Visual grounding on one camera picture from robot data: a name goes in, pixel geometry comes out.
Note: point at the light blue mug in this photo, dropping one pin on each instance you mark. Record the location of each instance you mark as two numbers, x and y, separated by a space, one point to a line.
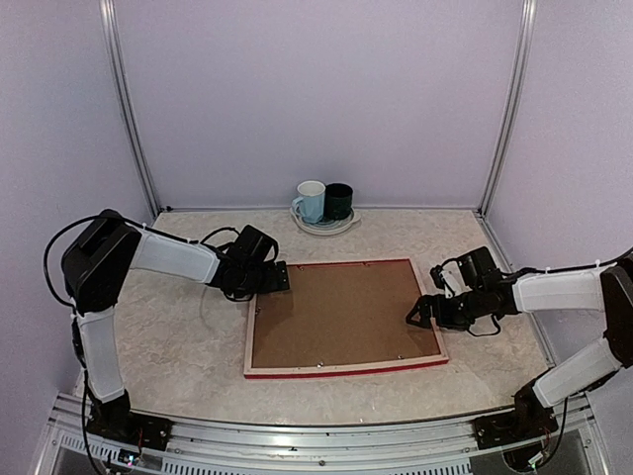
309 203

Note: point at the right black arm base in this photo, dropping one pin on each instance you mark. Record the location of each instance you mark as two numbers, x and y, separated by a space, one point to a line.
528 419

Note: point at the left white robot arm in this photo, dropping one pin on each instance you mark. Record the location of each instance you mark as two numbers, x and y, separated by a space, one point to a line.
99 264

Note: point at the white plate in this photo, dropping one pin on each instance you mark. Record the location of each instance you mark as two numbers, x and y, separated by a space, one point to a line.
327 228

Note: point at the dark green mug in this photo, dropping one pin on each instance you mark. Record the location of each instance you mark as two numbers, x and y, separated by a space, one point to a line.
337 201

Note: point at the right aluminium corner post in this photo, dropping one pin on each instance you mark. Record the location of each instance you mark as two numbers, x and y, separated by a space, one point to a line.
512 103

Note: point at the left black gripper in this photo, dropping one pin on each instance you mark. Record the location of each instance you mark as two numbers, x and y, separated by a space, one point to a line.
273 283

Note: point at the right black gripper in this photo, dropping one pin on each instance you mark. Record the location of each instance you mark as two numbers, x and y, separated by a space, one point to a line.
425 302

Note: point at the left aluminium corner post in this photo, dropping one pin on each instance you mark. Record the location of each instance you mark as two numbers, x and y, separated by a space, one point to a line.
115 55

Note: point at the aluminium corner post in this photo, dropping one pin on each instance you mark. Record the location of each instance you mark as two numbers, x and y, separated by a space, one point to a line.
512 103
115 55

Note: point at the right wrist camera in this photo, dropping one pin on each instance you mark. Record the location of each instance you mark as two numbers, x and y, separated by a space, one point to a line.
445 280

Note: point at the brown backing board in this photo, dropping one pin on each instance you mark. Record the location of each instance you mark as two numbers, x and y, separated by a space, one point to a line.
341 312

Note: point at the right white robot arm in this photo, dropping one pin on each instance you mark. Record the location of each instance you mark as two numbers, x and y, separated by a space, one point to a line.
584 312

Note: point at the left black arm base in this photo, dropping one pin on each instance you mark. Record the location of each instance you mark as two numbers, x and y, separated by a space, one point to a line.
116 421

